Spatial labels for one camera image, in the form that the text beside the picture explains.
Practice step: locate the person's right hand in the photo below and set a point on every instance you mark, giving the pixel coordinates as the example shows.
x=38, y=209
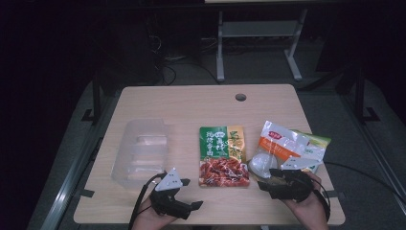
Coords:
x=308, y=214

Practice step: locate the white metal desk frame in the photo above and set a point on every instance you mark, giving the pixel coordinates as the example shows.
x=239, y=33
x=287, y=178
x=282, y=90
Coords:
x=260, y=28

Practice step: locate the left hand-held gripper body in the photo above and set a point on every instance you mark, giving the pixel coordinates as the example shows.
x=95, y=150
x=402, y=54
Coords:
x=167, y=201

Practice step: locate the clear plastic container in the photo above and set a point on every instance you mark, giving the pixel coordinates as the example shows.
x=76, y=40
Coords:
x=140, y=153

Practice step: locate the aluminium rail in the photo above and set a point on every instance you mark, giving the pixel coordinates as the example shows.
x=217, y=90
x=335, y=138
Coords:
x=376, y=156
x=68, y=188

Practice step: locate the black metal stand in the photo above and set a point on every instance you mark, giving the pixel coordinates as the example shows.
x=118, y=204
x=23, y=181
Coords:
x=95, y=99
x=360, y=96

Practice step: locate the person's left hand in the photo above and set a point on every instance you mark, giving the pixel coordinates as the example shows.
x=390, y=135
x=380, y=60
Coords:
x=148, y=218

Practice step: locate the green and red seasoning packet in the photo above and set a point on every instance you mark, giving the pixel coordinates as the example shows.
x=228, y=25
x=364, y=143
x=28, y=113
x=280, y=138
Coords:
x=223, y=156

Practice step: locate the black tape strip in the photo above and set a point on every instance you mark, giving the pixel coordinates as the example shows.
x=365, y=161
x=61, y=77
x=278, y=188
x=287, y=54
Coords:
x=333, y=194
x=86, y=193

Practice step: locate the green and white food packet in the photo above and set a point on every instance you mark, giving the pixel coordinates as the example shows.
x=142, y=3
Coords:
x=314, y=147

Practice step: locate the white and orange food packet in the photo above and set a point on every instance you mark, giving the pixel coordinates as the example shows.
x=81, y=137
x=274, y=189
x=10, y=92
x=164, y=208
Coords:
x=277, y=143

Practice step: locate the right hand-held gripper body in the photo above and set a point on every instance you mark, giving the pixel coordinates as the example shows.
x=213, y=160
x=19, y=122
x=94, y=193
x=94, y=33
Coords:
x=292, y=188

